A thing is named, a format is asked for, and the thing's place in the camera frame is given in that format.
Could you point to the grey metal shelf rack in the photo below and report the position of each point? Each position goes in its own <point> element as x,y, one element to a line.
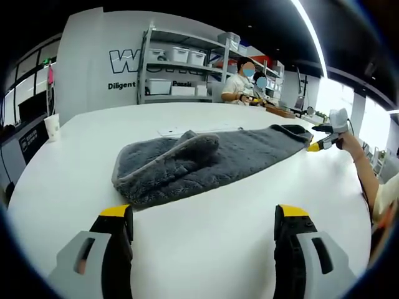
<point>187,73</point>

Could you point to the translucent storage bin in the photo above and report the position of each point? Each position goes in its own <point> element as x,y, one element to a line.
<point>229,39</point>

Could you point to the black monitor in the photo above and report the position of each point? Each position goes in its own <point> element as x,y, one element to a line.
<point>31,107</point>

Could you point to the white lidded storage bin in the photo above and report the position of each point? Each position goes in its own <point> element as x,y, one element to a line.
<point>197,58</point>
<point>155,55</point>
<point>180,55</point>

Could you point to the flat white phone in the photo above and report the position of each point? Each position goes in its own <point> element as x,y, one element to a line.
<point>171,130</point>

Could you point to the person's orange clothing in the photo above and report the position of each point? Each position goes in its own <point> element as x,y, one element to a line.
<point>385,232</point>

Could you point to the large white storage bin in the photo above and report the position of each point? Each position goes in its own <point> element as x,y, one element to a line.
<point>159,86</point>

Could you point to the wooden tray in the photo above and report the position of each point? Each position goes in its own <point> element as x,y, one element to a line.
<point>280,111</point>

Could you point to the flat white carton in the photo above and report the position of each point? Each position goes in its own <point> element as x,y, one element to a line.
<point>183,90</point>

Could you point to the reception counter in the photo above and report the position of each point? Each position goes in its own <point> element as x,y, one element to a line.
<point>22,146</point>

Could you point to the white paper cup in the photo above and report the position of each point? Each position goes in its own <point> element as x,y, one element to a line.
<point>52,127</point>

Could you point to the grey fluffy towel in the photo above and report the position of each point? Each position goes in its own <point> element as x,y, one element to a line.
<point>237,152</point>

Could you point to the ceiling light strip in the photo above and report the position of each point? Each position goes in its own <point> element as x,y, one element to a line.
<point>311,34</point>

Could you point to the pink hanging object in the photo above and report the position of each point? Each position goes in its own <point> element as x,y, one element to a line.
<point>50,74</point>

